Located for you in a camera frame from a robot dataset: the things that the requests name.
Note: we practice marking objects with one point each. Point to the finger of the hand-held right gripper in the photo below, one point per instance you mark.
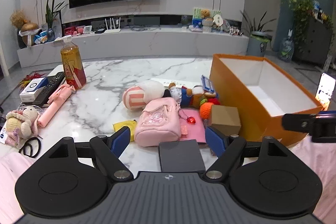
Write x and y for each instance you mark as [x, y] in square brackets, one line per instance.
[296, 123]

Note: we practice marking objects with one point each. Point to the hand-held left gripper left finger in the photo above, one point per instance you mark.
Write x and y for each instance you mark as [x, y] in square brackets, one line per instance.
[121, 140]

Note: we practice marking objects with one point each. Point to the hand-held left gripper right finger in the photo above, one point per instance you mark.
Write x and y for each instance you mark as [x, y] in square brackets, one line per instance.
[214, 140]

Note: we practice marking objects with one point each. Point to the small brown cardboard box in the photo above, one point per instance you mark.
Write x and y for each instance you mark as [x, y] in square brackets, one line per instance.
[225, 119]

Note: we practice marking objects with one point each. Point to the dark grey box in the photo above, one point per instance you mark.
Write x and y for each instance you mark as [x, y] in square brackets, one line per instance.
[181, 155]

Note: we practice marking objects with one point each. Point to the orange cardboard box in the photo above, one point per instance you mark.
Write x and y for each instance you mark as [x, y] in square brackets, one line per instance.
[252, 119]

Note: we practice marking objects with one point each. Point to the yellow packet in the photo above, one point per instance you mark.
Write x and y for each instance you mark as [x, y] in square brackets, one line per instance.
[123, 125]

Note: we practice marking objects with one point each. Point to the orange crochet fruit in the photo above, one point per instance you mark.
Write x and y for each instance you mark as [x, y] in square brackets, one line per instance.
[206, 111]

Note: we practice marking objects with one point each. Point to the pink zip pouch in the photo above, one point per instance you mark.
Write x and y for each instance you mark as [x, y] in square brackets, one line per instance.
[157, 124]

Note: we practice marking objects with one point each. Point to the smartphone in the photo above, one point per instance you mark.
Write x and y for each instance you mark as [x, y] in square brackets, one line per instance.
[325, 88]

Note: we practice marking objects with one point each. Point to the person's right leg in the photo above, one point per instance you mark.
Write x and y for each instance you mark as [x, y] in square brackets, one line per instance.
[320, 161]

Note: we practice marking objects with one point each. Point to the person's leg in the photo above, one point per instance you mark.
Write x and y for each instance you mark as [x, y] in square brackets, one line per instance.
[11, 187]
[320, 161]

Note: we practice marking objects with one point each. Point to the pink striped plush toy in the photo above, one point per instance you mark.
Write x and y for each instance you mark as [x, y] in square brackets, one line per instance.
[139, 96]

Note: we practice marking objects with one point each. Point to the doll in blue outfit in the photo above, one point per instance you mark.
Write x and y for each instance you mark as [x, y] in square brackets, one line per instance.
[183, 95]

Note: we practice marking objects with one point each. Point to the blue framed tag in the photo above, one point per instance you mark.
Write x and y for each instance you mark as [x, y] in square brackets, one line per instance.
[208, 84]

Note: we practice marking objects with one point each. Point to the blue water jug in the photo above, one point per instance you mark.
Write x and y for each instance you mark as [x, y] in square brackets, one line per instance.
[286, 49]

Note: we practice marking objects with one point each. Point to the pink selfie stick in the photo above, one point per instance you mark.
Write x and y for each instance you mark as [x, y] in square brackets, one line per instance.
[53, 106]

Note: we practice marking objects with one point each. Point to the grey trash bin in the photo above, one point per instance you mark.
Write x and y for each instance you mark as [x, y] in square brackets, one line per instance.
[258, 47]

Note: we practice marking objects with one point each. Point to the black remote keyboard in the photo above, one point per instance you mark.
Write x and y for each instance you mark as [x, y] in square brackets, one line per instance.
[43, 102]

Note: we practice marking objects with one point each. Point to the tea bottle with red label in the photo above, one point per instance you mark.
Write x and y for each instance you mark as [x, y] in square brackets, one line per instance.
[73, 66]

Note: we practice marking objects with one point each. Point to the black remote control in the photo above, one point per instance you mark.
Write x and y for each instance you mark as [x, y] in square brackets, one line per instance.
[53, 83]

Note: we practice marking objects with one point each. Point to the cream bunny plush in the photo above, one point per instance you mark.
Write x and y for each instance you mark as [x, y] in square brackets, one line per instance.
[22, 121]

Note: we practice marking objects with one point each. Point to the white and blue box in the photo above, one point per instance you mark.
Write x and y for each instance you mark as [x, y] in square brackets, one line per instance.
[32, 88]

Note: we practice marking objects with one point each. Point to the marble television console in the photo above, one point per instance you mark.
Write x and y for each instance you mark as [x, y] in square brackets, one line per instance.
[157, 43]

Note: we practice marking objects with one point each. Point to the long leaf floor plant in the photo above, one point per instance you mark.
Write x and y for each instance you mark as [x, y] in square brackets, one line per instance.
[256, 23]

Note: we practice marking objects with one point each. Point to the red green feather toy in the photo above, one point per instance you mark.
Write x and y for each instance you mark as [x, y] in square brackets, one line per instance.
[29, 79]

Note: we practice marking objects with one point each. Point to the small figurines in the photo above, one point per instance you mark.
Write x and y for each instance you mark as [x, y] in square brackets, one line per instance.
[235, 31]

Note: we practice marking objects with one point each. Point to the white router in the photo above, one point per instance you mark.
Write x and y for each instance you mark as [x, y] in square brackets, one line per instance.
[113, 28]

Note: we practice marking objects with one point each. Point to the small white clock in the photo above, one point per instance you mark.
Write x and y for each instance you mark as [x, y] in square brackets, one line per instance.
[88, 29]

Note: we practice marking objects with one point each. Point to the white card with blue dot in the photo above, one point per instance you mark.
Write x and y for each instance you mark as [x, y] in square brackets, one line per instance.
[4, 136]

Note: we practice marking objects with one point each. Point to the person's left leg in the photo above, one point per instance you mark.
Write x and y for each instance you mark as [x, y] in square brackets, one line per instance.
[11, 187]

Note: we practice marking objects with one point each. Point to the teddy bear gift set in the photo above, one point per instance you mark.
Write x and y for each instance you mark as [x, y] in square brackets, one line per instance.
[207, 20]

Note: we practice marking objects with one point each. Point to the red box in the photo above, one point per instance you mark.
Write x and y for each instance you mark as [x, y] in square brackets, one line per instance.
[69, 30]

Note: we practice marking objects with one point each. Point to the snack bags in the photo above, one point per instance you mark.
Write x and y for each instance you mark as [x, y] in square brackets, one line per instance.
[43, 36]

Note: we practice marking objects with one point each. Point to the gold vase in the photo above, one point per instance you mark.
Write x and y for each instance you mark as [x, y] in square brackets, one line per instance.
[29, 32]

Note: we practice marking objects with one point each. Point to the green leafy potted plant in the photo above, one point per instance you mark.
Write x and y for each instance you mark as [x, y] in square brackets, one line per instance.
[52, 14]

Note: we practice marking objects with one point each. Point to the dried flower bunch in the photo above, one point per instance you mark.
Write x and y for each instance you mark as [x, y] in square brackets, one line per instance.
[17, 18]

